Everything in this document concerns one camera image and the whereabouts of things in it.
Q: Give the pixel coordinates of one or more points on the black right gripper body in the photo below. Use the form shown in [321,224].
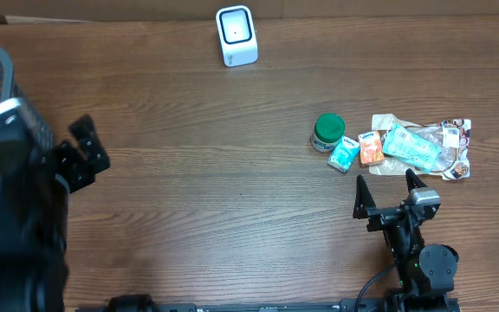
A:
[382,218]

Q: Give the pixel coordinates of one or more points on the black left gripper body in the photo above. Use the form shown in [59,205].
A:
[73,165]

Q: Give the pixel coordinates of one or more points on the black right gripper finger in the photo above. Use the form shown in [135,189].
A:
[413,181]
[364,202]

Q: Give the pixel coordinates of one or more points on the teal tissue pack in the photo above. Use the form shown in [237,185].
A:
[410,148]

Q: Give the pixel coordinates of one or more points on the blue Kleenex tissue pack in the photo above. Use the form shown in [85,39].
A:
[344,154]

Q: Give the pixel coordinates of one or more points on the orange white tissue pack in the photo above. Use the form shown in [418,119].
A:
[371,153]

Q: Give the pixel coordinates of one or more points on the beige plastic pouch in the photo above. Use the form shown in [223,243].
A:
[453,136]

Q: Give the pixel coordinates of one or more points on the green lid jar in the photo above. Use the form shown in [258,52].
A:
[327,133]

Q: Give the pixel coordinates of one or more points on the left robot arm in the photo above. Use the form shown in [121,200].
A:
[36,178]

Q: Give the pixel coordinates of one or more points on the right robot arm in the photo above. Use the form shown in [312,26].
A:
[426,271]

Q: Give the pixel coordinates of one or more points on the white barcode scanner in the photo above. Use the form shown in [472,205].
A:
[237,35]

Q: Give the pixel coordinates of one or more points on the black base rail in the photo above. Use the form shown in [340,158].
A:
[275,307]

